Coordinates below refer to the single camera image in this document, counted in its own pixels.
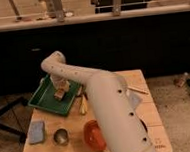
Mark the black chair base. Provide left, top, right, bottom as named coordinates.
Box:
left=0, top=95, right=32, bottom=146

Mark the green plastic tray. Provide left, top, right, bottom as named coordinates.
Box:
left=29, top=75, right=80, bottom=116

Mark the light blue cloth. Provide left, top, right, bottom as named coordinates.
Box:
left=126, top=90, right=142, bottom=109

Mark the small metal cup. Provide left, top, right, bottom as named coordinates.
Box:
left=54, top=128, right=69, bottom=146

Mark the wooden stick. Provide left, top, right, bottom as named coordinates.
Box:
left=127, top=86, right=148, bottom=95

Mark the yellow banana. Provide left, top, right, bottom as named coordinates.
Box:
left=79, top=96, right=88, bottom=115

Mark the blue sponge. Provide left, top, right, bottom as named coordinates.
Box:
left=28, top=120, right=45, bottom=144

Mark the red bowl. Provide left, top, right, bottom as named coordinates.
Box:
left=83, top=120, right=107, bottom=152

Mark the wooden block eraser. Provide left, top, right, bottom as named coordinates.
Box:
left=54, top=89, right=65, bottom=101

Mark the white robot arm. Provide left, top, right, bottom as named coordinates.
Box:
left=40, top=51, right=157, bottom=152

